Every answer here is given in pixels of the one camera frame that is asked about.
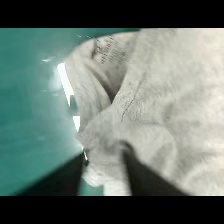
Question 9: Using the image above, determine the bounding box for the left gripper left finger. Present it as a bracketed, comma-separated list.
[15, 151, 90, 197]

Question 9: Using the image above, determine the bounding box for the light grey T-shirt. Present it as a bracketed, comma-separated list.
[63, 28, 224, 197]

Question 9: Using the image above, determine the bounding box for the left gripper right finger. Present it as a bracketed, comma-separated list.
[121, 146, 188, 197]

